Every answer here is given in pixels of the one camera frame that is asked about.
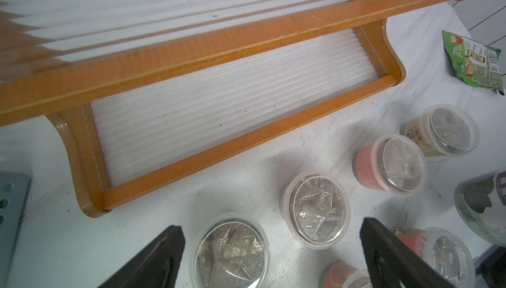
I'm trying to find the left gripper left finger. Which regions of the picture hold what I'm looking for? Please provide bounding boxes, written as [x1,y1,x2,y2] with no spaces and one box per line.
[101,225,185,287]

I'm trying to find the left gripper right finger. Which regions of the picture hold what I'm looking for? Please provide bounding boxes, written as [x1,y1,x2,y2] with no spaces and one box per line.
[360,218,452,288]

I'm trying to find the small red jar shelf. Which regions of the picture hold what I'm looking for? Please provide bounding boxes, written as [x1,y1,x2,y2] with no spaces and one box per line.
[318,260,372,288]
[392,227,476,287]

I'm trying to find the small red jar bottom shelf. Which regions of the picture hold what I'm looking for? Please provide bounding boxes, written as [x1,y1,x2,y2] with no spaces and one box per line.
[318,260,372,288]

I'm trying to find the green label seed jar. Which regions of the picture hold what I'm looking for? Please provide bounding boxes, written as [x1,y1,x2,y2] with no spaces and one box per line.
[188,212,270,287]

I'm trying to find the orange-red label seed jar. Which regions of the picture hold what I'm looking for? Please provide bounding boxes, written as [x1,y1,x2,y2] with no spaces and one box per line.
[279,171,351,250]

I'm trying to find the red label seed jar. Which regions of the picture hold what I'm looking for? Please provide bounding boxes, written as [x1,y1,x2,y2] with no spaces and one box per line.
[352,134,428,197]

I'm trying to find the watermelon seed tin can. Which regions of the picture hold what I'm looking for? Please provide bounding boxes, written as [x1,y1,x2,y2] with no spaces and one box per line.
[454,169,505,247]

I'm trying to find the yellow label seed jar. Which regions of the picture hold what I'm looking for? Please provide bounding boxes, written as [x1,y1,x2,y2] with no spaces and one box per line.
[400,104,480,158]

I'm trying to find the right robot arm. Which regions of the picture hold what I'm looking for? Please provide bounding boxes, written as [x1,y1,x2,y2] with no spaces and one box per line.
[475,247,505,288]

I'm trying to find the wooden three-tier shelf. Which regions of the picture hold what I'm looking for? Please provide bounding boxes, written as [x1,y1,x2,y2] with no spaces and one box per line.
[1,0,462,218]

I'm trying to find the blue plastic basket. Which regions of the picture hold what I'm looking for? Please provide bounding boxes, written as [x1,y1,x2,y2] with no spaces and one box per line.
[1,171,30,287]

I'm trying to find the green snack packet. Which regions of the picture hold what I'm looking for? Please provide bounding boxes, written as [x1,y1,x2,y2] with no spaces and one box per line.
[442,31,505,95]

